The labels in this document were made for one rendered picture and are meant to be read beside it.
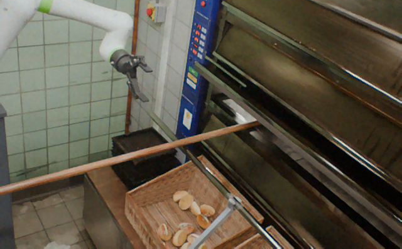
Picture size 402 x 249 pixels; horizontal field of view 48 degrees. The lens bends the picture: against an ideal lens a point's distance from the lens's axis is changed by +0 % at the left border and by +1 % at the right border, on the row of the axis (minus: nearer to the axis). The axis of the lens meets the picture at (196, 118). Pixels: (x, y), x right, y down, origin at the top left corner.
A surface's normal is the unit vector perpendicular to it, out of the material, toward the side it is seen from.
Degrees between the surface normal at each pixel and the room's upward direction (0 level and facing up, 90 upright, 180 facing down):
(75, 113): 90
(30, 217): 0
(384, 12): 90
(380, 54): 70
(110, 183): 0
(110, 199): 0
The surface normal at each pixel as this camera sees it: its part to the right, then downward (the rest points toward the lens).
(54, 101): 0.54, 0.51
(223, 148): -0.73, -0.11
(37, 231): 0.14, -0.84
